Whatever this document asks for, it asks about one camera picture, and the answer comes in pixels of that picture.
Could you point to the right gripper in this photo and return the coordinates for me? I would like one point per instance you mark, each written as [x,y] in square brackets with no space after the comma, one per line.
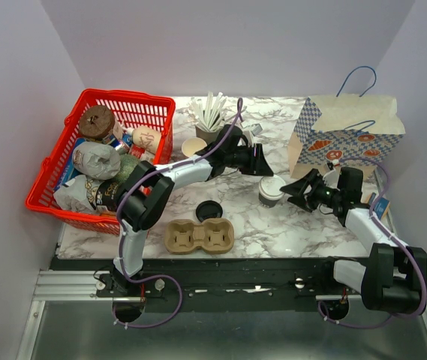
[315,179]

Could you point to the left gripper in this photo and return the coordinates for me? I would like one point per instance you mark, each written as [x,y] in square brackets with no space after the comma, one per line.
[256,165]

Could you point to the white plastic cup lid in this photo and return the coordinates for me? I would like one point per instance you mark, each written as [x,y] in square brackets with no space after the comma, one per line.
[270,187]

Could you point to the black plastic cup lid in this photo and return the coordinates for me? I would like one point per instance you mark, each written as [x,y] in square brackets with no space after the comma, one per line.
[207,210]

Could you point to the blue checkered paper bag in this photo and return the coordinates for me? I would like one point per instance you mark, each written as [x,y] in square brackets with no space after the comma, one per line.
[331,128]

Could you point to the black paper coffee cup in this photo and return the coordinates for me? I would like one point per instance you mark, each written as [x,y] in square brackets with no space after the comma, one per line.
[269,200]

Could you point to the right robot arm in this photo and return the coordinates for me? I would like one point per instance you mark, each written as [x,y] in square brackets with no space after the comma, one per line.
[394,278]

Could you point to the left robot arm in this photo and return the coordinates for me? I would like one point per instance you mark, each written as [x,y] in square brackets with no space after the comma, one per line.
[141,200]

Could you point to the grey straw holder cup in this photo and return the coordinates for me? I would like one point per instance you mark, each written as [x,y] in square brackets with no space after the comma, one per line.
[207,136]

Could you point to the bundle of white straws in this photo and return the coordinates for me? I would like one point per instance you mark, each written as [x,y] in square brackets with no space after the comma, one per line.
[208,111]

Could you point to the cardboard cup carrier tray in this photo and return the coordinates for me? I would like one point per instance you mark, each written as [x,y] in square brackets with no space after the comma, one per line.
[213,236]

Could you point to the beige drink bottle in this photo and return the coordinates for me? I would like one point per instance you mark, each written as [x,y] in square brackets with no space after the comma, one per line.
[145,137]

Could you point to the red plastic basket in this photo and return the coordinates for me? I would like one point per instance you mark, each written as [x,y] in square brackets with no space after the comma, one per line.
[130,109]

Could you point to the green melon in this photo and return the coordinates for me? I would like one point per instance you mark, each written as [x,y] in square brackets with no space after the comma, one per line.
[127,164]

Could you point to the red blue drink can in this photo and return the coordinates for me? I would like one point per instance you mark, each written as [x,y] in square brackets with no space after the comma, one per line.
[124,144]

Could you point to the black ice cream tub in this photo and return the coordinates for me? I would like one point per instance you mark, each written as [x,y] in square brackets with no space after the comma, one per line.
[106,198]

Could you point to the grey paper food bag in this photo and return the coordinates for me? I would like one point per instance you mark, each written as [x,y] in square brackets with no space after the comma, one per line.
[96,160]

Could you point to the brown round bread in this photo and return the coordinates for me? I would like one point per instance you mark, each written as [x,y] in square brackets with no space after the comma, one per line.
[97,123]

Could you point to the white printed food bag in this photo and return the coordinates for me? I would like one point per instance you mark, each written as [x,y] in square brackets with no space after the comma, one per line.
[78,195]

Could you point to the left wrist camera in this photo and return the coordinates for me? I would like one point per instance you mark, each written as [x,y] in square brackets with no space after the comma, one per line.
[251,131]

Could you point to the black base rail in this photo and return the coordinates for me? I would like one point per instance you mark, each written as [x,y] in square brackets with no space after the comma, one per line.
[210,285]

